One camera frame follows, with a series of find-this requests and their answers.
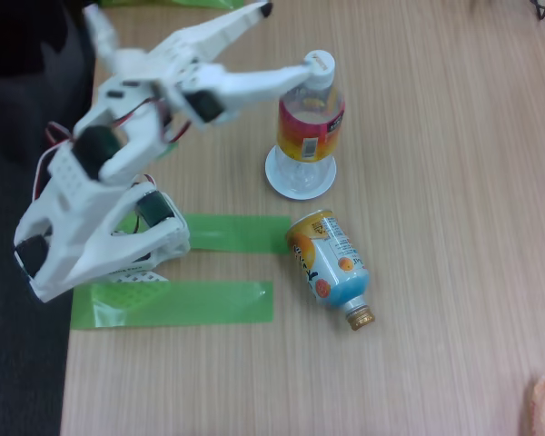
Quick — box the clear plastic bottle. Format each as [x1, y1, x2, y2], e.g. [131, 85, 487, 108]
[274, 49, 346, 194]

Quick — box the orange juice bottle can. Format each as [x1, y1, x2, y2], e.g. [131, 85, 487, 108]
[284, 209, 376, 332]

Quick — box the green plastic sheet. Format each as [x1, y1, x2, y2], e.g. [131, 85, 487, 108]
[97, 0, 246, 13]

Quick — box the white round plate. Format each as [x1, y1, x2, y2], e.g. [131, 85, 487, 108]
[264, 144, 338, 201]

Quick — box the short green tape strip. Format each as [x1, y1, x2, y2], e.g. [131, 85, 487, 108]
[113, 213, 292, 255]

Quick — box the long green tape strip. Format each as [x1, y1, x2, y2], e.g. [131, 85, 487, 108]
[70, 280, 274, 332]

